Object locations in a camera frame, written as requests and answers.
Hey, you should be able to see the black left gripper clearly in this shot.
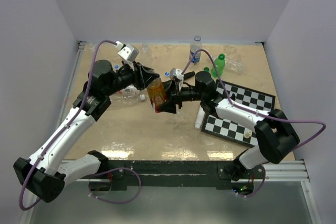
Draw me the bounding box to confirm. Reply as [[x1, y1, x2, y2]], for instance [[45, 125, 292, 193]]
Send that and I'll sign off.
[[104, 59, 159, 97]]

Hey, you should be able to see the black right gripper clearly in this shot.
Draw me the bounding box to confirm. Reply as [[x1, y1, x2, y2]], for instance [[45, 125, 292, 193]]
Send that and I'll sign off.
[[157, 79, 205, 114]]

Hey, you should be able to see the gold label drink bottle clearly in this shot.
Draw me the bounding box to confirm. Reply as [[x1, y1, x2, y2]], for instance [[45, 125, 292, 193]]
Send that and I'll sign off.
[[146, 77, 167, 113]]

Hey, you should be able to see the clear plastic bottle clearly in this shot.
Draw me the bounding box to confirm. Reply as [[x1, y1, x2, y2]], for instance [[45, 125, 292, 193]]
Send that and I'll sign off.
[[141, 43, 152, 57]]

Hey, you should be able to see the clear crushed bottle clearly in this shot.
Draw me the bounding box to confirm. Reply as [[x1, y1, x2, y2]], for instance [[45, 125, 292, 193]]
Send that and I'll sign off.
[[110, 94, 146, 106]]

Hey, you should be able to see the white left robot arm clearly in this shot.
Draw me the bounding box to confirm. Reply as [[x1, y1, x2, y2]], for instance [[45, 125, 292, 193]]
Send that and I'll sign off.
[[14, 60, 159, 202]]

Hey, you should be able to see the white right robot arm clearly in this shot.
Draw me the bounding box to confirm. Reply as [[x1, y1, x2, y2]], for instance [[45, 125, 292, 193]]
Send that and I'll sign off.
[[157, 71, 299, 178]]

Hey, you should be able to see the green tea label bottle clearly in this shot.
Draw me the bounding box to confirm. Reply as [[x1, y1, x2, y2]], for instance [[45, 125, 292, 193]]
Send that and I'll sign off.
[[116, 85, 140, 96]]

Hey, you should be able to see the blue label water bottle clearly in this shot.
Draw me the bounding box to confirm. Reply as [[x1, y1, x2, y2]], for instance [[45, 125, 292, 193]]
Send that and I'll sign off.
[[189, 36, 203, 64]]

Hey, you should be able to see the green plastic bottle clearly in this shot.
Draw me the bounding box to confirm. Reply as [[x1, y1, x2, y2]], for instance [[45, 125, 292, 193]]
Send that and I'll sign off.
[[211, 54, 225, 78]]

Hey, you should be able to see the clear bottle back left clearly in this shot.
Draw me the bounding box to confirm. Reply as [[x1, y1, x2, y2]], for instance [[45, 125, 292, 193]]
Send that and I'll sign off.
[[88, 43, 96, 51]]

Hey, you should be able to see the clear bottle lying right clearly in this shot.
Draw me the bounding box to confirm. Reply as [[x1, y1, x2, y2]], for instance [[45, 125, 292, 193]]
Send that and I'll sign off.
[[224, 58, 245, 74]]

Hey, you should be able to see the black microphone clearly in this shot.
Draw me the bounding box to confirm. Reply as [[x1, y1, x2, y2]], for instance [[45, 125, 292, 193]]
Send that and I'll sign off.
[[183, 71, 195, 80]]

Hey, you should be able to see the white microphone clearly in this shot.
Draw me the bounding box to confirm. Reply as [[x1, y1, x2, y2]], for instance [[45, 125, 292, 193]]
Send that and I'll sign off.
[[194, 107, 205, 130]]

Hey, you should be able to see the black white chessboard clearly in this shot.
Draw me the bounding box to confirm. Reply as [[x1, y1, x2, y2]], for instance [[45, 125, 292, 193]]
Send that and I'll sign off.
[[201, 82, 276, 147]]

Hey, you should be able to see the cream chess piece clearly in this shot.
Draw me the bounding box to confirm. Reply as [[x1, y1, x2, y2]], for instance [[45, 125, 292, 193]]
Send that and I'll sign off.
[[244, 131, 253, 138]]

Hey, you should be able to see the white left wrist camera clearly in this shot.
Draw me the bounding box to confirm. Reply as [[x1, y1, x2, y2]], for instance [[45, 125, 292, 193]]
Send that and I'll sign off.
[[115, 41, 139, 63]]

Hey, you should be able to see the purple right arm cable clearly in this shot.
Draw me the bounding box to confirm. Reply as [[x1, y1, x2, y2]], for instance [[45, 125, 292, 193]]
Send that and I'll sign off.
[[181, 50, 327, 151]]

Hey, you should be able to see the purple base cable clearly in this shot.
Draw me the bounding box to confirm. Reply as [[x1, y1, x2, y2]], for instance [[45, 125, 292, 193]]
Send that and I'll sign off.
[[88, 167, 142, 204]]

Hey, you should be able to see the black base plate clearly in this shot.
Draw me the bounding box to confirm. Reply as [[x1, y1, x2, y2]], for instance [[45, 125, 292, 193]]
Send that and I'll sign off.
[[99, 160, 266, 191]]

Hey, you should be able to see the aluminium frame rail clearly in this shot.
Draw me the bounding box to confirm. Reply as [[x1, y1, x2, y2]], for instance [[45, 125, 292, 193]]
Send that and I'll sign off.
[[264, 161, 322, 223]]

